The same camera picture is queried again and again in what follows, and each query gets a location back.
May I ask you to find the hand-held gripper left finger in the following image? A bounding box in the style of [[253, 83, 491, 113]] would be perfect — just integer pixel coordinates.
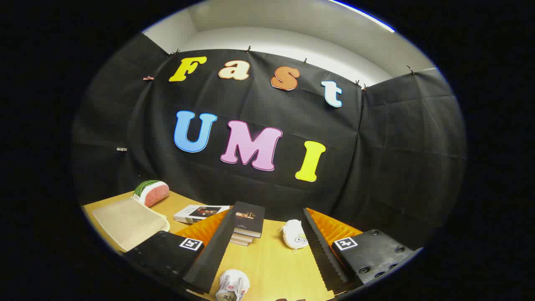
[[122, 205, 239, 295]]

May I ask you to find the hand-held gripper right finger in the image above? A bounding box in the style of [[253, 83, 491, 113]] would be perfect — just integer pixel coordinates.
[[302, 207, 423, 293]]

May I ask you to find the white shoe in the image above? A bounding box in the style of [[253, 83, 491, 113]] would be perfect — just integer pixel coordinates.
[[215, 269, 250, 301]]

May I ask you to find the beige fabric storage box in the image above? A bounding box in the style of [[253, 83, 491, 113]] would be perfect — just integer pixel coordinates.
[[92, 197, 171, 251]]

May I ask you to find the white plush toy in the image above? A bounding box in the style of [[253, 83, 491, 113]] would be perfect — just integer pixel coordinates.
[[279, 219, 310, 251]]

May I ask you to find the white cover book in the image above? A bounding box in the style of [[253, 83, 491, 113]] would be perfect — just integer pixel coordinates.
[[173, 205, 231, 224]]

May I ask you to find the black cover book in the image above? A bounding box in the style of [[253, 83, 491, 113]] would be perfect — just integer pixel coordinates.
[[233, 201, 266, 238]]

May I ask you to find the watermelon slice plush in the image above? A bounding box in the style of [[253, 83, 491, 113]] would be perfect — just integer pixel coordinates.
[[133, 180, 170, 208]]

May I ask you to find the black backdrop cloth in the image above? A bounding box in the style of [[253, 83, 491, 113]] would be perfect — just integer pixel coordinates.
[[71, 33, 468, 251]]

